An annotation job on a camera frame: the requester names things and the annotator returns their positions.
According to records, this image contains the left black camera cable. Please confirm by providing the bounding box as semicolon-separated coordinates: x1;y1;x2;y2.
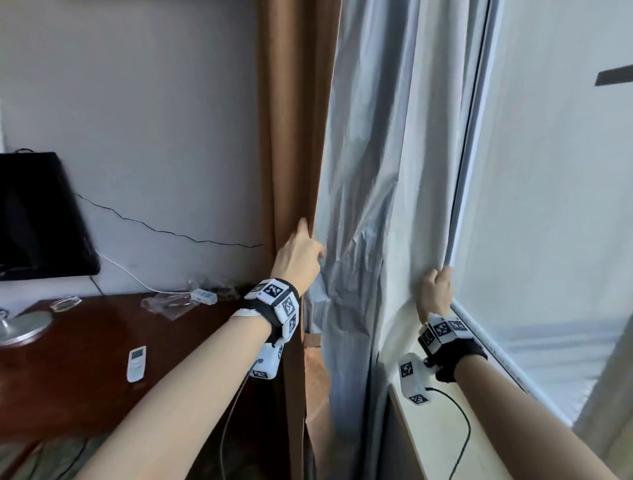
220;363;258;480

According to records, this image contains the dark wooden desk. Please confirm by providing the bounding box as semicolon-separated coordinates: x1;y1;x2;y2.
0;291;278;441

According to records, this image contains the person's right forearm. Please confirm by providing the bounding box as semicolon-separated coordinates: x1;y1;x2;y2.
454;355;619;480

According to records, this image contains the glass window with frame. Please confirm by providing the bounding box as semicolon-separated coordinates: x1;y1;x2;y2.
444;0;633;446

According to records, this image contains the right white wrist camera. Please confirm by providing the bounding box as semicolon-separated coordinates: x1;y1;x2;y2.
398;352;438;407

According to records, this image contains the thin white cable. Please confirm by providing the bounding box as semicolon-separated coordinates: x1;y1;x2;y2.
96;252;194;297

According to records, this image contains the white curtain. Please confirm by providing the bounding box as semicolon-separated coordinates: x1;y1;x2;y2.
375;0;495;357

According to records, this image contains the brown curtain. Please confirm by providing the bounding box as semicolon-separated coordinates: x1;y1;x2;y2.
255;0;426;480

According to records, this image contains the white remote control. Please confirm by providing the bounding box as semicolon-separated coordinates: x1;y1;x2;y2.
126;345;148;384

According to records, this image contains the silver round television base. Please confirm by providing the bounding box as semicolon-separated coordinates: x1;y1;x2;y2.
0;309;54;347

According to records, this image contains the black camera cable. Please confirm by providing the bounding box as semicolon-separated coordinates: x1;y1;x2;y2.
220;363;258;480
425;387;472;480

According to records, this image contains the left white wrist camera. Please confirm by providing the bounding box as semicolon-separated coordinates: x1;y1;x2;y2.
249;342;286;380

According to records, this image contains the small clear plastic wrapper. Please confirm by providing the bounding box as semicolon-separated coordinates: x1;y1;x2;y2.
49;295;83;313

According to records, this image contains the right black camera cable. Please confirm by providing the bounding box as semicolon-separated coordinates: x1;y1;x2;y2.
425;387;472;480

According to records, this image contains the thin black wall cable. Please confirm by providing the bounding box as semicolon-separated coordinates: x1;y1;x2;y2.
74;193;263;248

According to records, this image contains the person's right hand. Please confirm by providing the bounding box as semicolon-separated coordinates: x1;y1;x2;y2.
416;266;455;326

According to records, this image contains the person's left forearm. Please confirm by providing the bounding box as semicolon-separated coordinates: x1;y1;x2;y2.
74;316;273;480

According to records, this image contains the beige window sill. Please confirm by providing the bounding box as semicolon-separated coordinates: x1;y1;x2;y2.
388;345;515;480

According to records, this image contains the black marker wristband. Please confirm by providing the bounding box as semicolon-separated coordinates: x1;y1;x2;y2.
417;313;489;384
229;278;301;345

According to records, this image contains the left black marker wristband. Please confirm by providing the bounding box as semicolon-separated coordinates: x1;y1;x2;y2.
229;278;301;345

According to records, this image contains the black television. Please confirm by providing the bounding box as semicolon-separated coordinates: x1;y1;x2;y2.
0;150;102;282

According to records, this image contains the right black marker wristband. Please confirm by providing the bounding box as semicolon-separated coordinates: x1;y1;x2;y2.
417;313;489;384

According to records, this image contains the person's left hand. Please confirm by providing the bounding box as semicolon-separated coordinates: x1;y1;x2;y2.
269;217;327;297

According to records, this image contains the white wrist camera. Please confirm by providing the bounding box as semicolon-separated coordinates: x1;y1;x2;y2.
249;342;286;380
398;352;438;407

